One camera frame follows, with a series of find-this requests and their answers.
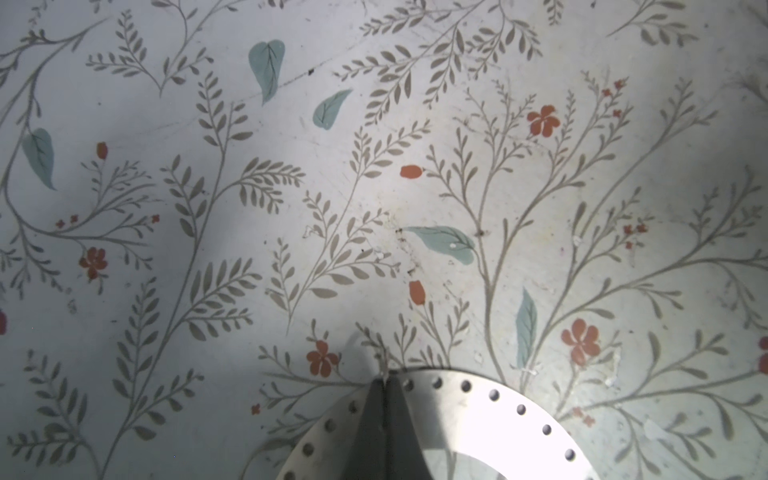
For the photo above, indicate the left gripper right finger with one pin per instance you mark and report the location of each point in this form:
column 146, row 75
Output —
column 404, row 459

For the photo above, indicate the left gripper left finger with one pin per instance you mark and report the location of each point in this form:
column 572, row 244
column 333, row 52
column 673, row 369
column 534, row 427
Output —
column 367, row 458

